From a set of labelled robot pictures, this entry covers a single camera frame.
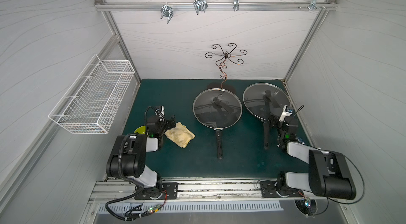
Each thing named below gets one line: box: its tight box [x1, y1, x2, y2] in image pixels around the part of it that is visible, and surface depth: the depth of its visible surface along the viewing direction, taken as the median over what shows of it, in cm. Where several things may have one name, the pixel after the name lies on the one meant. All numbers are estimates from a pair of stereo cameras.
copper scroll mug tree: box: [204, 42, 248, 89], surface depth 95 cm
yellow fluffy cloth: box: [164, 122, 196, 149], surface depth 90 cm
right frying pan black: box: [260, 118, 271, 151], surface depth 86 cm
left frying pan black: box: [192, 88, 243, 160], surface depth 100 cm
